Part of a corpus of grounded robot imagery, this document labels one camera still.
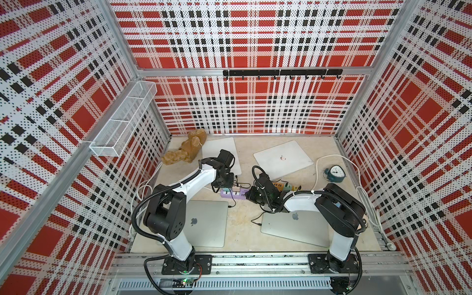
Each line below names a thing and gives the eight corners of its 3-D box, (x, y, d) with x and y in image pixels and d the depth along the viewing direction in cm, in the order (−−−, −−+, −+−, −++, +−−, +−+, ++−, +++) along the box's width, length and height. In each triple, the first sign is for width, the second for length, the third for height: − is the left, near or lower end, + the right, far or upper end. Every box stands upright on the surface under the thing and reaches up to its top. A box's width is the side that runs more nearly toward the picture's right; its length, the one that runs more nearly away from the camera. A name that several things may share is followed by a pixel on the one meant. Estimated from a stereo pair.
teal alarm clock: (327, 182, 100) (330, 177, 96) (323, 169, 106) (326, 165, 102) (343, 182, 100) (347, 177, 96) (338, 169, 106) (341, 164, 102)
